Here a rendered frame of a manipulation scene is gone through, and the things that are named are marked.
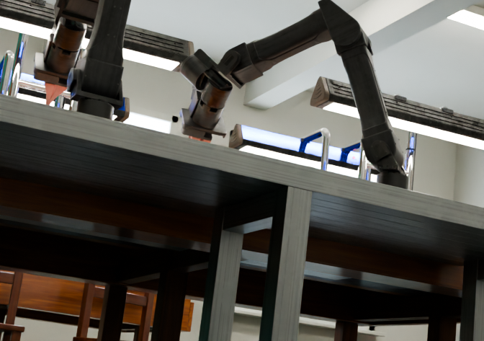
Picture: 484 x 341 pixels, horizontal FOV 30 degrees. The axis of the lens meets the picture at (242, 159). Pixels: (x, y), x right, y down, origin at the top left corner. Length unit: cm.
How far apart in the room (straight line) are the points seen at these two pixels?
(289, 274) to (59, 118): 42
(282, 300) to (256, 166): 21
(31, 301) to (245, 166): 342
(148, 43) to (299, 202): 83
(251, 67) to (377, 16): 430
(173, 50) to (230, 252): 67
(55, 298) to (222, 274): 318
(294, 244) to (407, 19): 458
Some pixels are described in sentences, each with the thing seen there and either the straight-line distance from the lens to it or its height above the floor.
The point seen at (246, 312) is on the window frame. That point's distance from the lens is 751.
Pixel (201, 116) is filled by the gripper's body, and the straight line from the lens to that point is 197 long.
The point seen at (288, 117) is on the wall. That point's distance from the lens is 810.
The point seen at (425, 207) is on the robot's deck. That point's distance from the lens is 156.
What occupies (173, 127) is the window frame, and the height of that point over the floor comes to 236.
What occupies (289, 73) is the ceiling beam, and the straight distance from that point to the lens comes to 720.
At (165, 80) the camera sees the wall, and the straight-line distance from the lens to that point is 770.
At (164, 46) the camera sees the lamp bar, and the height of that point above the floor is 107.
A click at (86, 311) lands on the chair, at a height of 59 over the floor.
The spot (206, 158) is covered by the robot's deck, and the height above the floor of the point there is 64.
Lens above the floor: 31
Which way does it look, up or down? 14 degrees up
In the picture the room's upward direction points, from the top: 7 degrees clockwise
